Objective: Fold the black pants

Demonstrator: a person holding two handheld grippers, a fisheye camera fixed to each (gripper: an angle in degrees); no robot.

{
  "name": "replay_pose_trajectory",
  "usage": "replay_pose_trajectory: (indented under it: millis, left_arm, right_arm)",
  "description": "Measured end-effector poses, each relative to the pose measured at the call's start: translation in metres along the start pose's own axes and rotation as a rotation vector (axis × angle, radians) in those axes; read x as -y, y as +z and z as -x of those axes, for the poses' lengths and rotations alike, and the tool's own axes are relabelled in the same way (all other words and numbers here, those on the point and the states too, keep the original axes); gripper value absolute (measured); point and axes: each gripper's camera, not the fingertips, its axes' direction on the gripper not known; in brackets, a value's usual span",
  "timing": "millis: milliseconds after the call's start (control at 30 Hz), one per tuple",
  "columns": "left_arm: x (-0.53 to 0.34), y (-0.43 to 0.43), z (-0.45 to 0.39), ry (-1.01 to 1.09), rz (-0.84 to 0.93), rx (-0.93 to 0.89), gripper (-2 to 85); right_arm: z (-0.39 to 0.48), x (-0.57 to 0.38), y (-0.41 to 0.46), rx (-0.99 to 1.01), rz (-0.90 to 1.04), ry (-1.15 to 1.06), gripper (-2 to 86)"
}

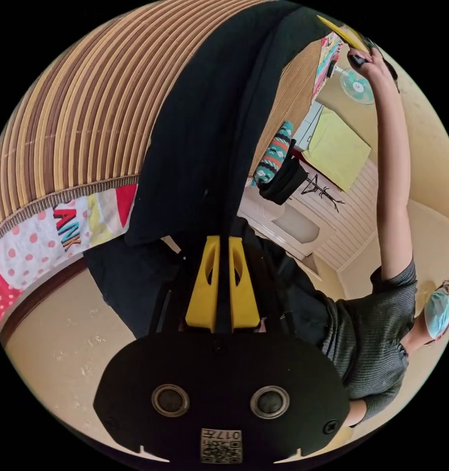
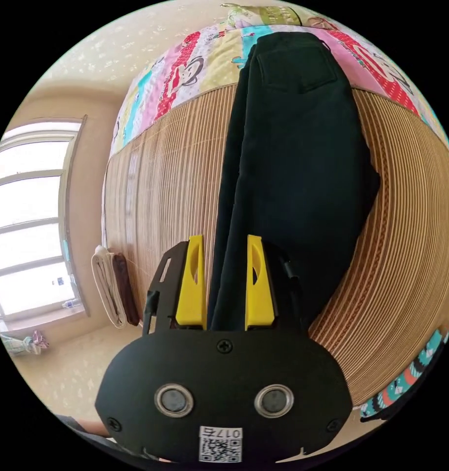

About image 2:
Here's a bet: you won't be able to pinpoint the black pants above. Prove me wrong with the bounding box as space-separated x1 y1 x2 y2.
206 31 381 331

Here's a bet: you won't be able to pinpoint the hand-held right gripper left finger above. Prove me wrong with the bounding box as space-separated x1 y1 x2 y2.
175 235 207 329

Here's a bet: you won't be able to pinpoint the tied cloth bundle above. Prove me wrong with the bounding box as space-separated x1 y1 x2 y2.
0 329 50 357

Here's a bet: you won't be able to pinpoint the pile of clothes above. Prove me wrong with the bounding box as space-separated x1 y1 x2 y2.
91 244 141 329

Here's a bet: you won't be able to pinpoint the window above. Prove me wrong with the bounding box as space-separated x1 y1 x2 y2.
0 114 91 321

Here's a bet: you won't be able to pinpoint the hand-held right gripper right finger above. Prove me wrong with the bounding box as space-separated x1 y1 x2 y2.
245 234 277 329

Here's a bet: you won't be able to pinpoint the green pillow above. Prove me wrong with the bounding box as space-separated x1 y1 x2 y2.
220 2 343 31

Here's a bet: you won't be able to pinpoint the bed with woven mat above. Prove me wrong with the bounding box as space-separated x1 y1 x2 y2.
100 2 449 422

